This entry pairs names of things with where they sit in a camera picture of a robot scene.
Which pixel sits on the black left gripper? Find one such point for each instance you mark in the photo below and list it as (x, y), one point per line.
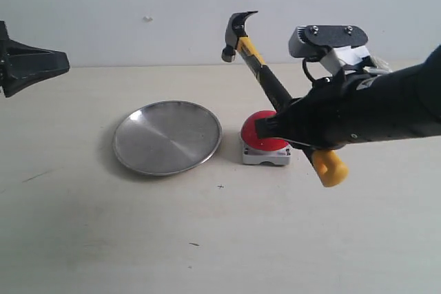
(23, 66)

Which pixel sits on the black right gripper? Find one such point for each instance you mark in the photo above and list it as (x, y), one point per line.
(327, 117)

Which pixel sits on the black yellow claw hammer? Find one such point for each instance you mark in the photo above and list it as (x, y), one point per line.
(326, 163)

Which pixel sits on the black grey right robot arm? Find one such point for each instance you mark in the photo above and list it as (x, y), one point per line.
(400, 105)

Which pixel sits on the red dome push button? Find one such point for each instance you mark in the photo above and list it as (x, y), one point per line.
(256, 151)

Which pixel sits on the round steel plate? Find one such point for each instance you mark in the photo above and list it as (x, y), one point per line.
(166, 138)

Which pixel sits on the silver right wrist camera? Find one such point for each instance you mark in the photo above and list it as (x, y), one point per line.
(336, 47)

